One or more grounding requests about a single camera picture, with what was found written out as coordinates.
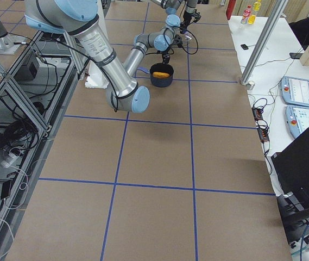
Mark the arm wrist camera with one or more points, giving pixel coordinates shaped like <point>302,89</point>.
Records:
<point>196,16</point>

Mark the black smartphone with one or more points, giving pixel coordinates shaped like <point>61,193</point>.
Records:
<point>295,55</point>

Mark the black laptop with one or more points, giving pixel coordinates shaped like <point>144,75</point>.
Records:
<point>292,164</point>

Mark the black small device on table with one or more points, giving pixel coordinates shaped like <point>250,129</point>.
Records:
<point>244,46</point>

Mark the aluminium frame post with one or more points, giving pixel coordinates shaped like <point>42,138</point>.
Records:
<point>261,43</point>

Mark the red label drink bottle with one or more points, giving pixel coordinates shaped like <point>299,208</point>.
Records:
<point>245,15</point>

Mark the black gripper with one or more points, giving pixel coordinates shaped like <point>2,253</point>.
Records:
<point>188,12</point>
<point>166,57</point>

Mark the teach pendant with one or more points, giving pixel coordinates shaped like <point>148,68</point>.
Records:
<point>295,91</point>
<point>297,118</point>

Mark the brown paper table mat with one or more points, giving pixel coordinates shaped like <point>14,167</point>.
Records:
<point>185,180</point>

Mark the upper teach pendant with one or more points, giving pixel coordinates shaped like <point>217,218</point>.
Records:
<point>295,91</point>

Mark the dark blue saucepan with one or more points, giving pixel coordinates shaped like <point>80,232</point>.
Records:
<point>159,67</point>

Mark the lower teach pendant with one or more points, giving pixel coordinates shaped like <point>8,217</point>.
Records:
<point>297,118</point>

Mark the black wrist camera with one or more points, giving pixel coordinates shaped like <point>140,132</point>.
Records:
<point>177,42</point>

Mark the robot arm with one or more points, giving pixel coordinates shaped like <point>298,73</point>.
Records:
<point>80,19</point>
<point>172,6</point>

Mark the yellow drink bottle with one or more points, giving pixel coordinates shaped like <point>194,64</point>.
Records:
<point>254,11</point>

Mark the yellow corn cob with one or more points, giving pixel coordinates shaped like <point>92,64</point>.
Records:
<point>161,75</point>

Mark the glass pot lid blue knob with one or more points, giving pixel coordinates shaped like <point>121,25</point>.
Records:
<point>187,37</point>

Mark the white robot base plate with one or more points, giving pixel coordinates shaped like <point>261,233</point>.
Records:
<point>95,78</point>

